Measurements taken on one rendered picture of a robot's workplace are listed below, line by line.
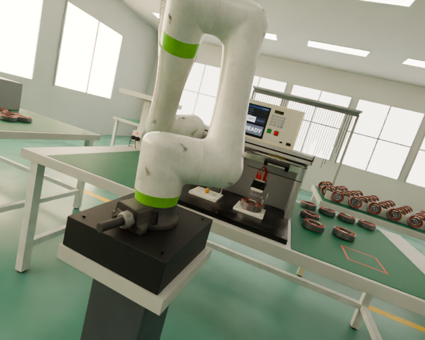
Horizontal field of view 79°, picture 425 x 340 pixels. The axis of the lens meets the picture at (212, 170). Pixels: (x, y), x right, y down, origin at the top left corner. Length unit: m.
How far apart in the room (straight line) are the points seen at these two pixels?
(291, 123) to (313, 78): 6.50
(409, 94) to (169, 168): 7.84
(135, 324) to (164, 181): 0.39
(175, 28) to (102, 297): 0.76
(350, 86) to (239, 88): 7.28
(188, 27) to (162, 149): 0.33
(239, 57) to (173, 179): 0.37
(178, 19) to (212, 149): 0.34
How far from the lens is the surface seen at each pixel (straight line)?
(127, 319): 0.84
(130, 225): 0.68
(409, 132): 8.20
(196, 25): 0.78
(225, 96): 0.74
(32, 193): 1.75
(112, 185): 1.33
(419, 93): 8.34
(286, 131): 1.43
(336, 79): 7.95
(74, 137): 2.45
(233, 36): 0.78
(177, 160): 0.66
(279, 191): 1.57
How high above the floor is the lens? 1.15
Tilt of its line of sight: 10 degrees down
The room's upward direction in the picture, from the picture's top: 16 degrees clockwise
